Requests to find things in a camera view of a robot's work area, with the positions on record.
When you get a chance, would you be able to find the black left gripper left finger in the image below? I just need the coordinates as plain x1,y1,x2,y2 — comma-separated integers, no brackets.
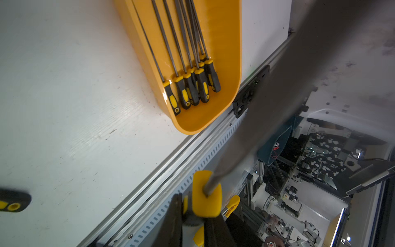
152,193,183,247

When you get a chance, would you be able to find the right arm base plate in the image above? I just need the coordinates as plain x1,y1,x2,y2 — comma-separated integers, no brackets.
232,65,271,118

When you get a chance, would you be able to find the yellow plastic storage tray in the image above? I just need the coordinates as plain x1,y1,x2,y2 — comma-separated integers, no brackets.
115,1,242,135

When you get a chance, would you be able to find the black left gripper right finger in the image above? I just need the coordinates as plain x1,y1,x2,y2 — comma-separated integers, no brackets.
204,215,236,247

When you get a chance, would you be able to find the aluminium front rail frame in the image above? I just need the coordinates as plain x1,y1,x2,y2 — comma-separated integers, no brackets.
79,107,247,247

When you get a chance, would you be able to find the file tool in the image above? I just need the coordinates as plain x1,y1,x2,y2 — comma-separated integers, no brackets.
175,1,209,103
0,188,32,213
191,1,379,218
132,1,181,116

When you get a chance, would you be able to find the file tool moved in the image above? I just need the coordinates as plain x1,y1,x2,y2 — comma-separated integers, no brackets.
186,1,221,93
163,1,199,106
180,0,199,73
151,0,191,110

